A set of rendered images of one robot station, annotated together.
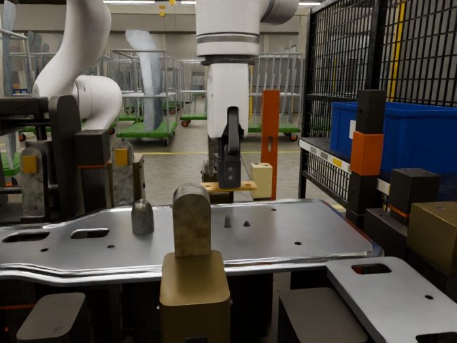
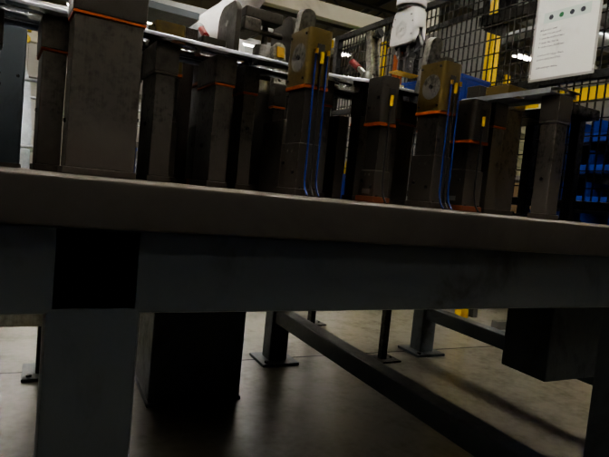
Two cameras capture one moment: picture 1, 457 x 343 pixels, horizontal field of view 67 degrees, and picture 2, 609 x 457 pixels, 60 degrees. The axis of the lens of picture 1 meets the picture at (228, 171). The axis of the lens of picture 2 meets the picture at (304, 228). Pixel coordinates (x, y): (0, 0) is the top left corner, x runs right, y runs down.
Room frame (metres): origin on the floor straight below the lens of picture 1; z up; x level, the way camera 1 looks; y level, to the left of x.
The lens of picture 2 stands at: (-0.80, 0.82, 0.70)
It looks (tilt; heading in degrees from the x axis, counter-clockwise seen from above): 4 degrees down; 336
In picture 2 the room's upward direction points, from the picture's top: 6 degrees clockwise
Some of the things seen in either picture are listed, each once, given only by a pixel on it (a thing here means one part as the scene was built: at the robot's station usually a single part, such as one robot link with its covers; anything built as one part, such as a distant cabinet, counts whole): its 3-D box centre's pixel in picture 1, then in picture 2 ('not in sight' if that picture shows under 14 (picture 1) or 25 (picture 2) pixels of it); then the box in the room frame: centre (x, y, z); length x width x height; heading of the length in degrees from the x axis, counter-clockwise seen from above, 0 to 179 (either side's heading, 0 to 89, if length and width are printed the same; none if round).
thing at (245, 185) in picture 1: (228, 183); (404, 72); (0.49, 0.00, 1.07); 0.08 x 0.04 x 0.01; 97
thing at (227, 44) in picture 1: (228, 50); (410, 4); (0.49, 0.00, 1.26); 0.09 x 0.08 x 0.03; 7
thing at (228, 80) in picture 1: (228, 96); (409, 27); (0.49, 0.00, 1.19); 0.10 x 0.07 x 0.11; 7
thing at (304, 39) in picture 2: not in sight; (307, 115); (0.25, 0.38, 0.87); 0.12 x 0.07 x 0.35; 7
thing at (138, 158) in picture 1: (133, 243); not in sight; (0.67, 0.20, 0.88); 0.11 x 0.07 x 0.37; 7
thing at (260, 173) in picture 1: (259, 253); not in sight; (0.63, -0.06, 0.88); 0.04 x 0.04 x 0.37; 7
